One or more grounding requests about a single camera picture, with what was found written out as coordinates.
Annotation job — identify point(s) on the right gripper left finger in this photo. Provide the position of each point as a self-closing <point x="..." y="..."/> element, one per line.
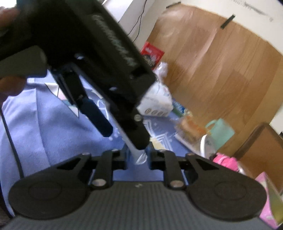
<point x="106" y="164"/>

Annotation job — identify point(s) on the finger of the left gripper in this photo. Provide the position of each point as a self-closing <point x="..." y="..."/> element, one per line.
<point x="139" y="156"/>
<point x="71" y="85"/>

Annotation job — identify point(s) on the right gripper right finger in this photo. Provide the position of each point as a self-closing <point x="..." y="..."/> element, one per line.
<point x="167" y="162"/>

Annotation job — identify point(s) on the person's left hand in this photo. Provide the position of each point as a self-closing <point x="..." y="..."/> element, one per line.
<point x="12" y="82"/>

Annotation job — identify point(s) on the small green patterned box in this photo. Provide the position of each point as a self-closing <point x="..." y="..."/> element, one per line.
<point x="189" y="130"/>

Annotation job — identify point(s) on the white tin can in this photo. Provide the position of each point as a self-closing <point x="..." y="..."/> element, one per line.
<point x="207" y="147"/>

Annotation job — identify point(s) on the blue green toothpaste box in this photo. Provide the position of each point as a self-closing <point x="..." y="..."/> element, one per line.
<point x="178" y="108"/>

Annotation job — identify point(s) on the white wet wipes pack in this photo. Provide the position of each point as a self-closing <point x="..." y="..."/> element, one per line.
<point x="157" y="101"/>

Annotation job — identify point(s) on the blue patterned tablecloth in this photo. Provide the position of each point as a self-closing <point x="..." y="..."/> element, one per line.
<point x="40" y="129"/>

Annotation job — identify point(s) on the mint green plastic mug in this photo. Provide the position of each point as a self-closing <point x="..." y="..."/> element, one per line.
<point x="220" y="131"/>

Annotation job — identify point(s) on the pink knitted ball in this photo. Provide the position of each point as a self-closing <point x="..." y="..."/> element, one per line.
<point x="226" y="161"/>

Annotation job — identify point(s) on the red snack packet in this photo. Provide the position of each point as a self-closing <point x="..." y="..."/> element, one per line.
<point x="151" y="54"/>

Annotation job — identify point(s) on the stack of clear plastic cups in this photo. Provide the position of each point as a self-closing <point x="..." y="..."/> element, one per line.
<point x="161" y="71"/>

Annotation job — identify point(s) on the brown woven chair back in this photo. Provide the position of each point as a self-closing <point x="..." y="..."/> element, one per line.
<point x="262" y="152"/>

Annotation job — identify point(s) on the pink biscuit tin box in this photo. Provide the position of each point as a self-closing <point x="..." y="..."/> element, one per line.
<point x="272" y="211"/>

